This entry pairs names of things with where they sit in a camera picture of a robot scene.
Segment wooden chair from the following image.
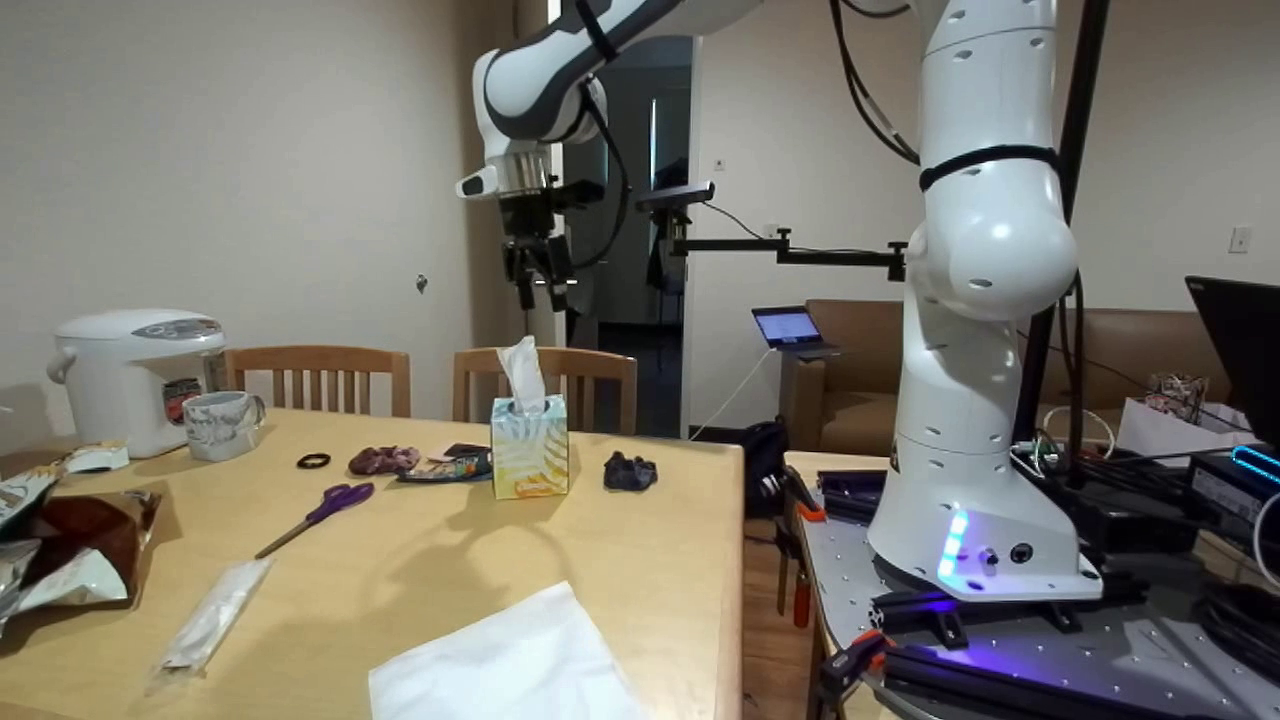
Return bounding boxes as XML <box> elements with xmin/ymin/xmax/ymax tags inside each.
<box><xmin>214</xmin><ymin>342</ymin><xmax>416</xmax><ymax>419</ymax></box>
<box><xmin>447</xmin><ymin>342</ymin><xmax>644</xmax><ymax>441</ymax></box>

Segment black plastic tray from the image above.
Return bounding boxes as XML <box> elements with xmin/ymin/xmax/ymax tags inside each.
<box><xmin>812</xmin><ymin>467</ymin><xmax>896</xmax><ymax>526</ymax></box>

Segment dark teal wrapper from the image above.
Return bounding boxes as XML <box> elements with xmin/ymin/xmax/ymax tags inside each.
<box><xmin>396</xmin><ymin>453</ymin><xmax>497</xmax><ymax>486</ymax></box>

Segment orange black clamp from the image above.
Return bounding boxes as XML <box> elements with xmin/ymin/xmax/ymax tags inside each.
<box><xmin>777</xmin><ymin>462</ymin><xmax>831</xmax><ymax>630</ymax></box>
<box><xmin>814</xmin><ymin>626</ymin><xmax>896</xmax><ymax>696</ymax></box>

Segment maroon scrunchie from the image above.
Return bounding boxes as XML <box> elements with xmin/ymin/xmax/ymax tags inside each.
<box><xmin>343</xmin><ymin>442</ymin><xmax>423</xmax><ymax>479</ymax></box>

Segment black scrunchie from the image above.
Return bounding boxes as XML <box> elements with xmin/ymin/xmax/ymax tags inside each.
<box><xmin>601</xmin><ymin>447</ymin><xmax>662</xmax><ymax>496</ymax></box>

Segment grey metal base plate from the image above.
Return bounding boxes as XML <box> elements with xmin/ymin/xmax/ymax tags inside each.
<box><xmin>794</xmin><ymin>453</ymin><xmax>1280</xmax><ymax>720</ymax></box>

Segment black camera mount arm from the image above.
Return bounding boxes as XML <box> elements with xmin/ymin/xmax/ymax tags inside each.
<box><xmin>668</xmin><ymin>222</ymin><xmax>904</xmax><ymax>284</ymax></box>

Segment small blue screen tablet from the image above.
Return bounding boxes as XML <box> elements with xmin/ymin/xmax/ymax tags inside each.
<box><xmin>747</xmin><ymin>302</ymin><xmax>838</xmax><ymax>363</ymax></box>

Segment silver foil snack bag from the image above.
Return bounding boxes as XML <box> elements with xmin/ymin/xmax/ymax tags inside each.
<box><xmin>0</xmin><ymin>462</ymin><xmax>63</xmax><ymax>532</ymax></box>

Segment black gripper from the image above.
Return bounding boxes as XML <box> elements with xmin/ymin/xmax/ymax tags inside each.
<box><xmin>499</xmin><ymin>194</ymin><xmax>578</xmax><ymax>319</ymax></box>

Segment small white wrapper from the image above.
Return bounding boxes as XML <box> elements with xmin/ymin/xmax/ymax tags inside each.
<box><xmin>56</xmin><ymin>442</ymin><xmax>134</xmax><ymax>479</ymax></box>

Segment black monitor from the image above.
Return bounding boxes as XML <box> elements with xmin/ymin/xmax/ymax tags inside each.
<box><xmin>1178</xmin><ymin>271</ymin><xmax>1280</xmax><ymax>453</ymax></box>

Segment pastel patterned tissue box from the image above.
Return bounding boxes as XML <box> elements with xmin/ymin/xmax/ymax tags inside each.
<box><xmin>489</xmin><ymin>393</ymin><xmax>575</xmax><ymax>504</ymax></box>

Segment crumpled silver white bag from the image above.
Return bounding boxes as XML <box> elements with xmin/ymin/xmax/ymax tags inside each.
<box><xmin>0</xmin><ymin>537</ymin><xmax>134</xmax><ymax>630</ymax></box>

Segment brown sofa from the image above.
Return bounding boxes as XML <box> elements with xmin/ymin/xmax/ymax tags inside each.
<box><xmin>781</xmin><ymin>295</ymin><xmax>1236</xmax><ymax>455</ymax></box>

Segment clear plastic utensil packet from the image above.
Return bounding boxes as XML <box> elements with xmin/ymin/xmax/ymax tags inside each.
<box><xmin>156</xmin><ymin>552</ymin><xmax>277</xmax><ymax>676</ymax></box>

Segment white folded napkin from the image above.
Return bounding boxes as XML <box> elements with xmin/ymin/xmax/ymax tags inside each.
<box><xmin>364</xmin><ymin>576</ymin><xmax>651</xmax><ymax>720</ymax></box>

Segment white papers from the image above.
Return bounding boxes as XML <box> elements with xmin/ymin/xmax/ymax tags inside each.
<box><xmin>1113</xmin><ymin>393</ymin><xmax>1259</xmax><ymax>470</ymax></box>

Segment white electric water boiler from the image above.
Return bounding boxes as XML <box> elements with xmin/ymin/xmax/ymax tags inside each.
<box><xmin>48</xmin><ymin>307</ymin><xmax>231</xmax><ymax>458</ymax></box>

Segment purple handled scissors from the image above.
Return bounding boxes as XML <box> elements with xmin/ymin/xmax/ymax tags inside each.
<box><xmin>250</xmin><ymin>479</ymin><xmax>378</xmax><ymax>563</ymax></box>

